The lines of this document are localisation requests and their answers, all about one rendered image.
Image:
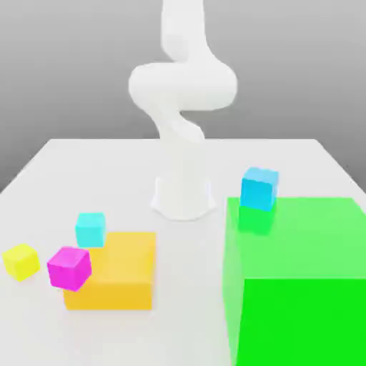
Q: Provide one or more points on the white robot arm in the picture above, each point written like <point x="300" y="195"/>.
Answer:
<point x="183" y="85"/>

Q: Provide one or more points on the small blue cube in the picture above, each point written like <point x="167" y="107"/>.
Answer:
<point x="258" y="190"/>

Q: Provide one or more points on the small cyan cube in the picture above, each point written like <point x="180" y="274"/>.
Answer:
<point x="91" y="230"/>

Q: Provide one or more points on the small magenta cube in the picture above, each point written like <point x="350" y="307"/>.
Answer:
<point x="68" y="268"/>

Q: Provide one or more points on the small yellow cube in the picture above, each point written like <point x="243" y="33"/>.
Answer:
<point x="20" y="261"/>

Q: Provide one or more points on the large orange box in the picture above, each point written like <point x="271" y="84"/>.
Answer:
<point x="123" y="274"/>

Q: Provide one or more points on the large green box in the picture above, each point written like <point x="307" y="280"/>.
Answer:
<point x="303" y="314"/>

